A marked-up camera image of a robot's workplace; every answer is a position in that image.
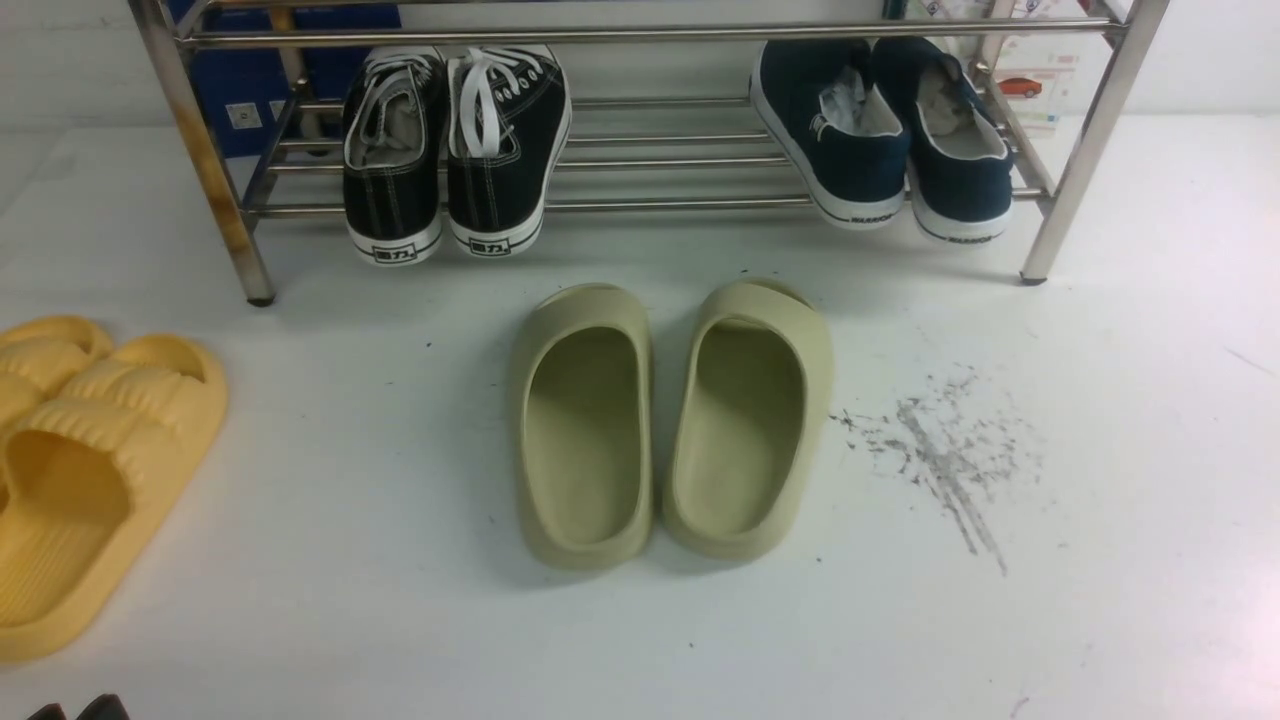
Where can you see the yellow ridged slipper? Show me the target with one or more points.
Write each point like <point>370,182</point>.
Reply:
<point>92,474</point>
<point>39,357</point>

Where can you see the stainless steel shoe rack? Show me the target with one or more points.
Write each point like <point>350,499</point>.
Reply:
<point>173,44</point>

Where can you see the yellow ridged slipper near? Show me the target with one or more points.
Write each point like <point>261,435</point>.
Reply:
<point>92,474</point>

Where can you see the olive green slipper left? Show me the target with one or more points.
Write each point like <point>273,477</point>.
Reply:
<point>580,387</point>

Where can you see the olive green slipper right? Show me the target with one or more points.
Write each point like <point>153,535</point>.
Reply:
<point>759,381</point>

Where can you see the black canvas sneaker left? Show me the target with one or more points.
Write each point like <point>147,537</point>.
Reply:
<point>394,122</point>

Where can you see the navy slip-on shoe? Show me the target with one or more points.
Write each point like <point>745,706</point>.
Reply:
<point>959,165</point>
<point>818,98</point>

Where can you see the blue box behind rack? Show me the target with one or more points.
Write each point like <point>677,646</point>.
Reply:
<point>243,91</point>

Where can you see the white printed poster board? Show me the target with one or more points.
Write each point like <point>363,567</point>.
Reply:
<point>1043,77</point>

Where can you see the black canvas sneaker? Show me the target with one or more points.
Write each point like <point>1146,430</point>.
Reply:
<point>394,122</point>
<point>511,115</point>

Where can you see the olive green slipper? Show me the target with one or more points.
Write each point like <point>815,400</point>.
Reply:
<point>759,381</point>
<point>580,387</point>

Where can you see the yellow ridged slipper far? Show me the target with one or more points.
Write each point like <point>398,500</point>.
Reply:
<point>39,357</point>

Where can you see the black canvas sneaker right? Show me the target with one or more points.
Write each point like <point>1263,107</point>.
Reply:
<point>511,115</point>

